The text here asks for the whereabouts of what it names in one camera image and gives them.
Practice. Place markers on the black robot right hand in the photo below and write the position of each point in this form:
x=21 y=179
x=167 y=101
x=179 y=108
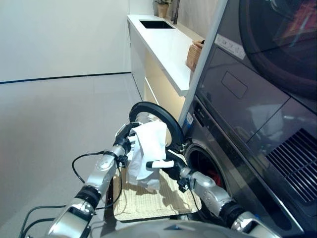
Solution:
x=173 y=164

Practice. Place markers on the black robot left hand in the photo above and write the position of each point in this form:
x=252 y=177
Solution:
x=122 y=138

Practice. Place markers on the white garment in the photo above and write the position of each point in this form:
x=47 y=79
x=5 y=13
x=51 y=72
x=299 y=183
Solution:
x=148 y=148

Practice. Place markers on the orange-red garment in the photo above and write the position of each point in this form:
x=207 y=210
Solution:
x=214 y=174

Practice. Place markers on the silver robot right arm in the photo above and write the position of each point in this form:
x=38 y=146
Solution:
x=215 y=196

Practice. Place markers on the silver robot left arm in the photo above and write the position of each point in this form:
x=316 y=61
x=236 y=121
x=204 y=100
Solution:
x=99 y=178

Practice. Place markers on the round glass washing machine door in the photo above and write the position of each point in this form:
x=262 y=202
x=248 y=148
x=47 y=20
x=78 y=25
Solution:
x=163 y=116

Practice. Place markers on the grey front-load washing machine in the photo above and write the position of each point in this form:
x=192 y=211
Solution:
x=223 y=161

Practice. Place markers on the cream wicker laundry basket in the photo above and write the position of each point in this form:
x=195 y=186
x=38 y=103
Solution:
x=153 y=198

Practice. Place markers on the blue white barcode sticker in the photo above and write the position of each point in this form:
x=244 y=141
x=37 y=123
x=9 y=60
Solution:
x=188 y=121

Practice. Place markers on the grey robot torso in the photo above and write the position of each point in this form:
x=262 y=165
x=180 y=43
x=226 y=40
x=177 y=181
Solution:
x=178 y=230

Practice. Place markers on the white counter cabinet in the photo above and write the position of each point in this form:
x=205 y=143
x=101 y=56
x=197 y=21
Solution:
x=163 y=47

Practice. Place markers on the brown woven storage basket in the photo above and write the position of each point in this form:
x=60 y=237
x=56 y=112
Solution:
x=194 y=55

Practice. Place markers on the dark grey stacked dryer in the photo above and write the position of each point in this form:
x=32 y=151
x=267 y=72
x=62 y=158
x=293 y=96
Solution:
x=260 y=86

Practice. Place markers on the white cabinet side panel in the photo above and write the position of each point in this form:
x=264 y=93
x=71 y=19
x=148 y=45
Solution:
x=205 y=49

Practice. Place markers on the black inset sink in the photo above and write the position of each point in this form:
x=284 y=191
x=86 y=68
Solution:
x=157 y=24

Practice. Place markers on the white dryer label strip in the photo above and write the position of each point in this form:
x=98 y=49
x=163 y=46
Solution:
x=230 y=45

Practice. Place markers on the potted plant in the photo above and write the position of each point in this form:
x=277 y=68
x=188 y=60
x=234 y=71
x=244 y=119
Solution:
x=162 y=8

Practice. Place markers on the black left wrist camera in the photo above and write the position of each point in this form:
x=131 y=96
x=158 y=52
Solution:
x=122 y=160

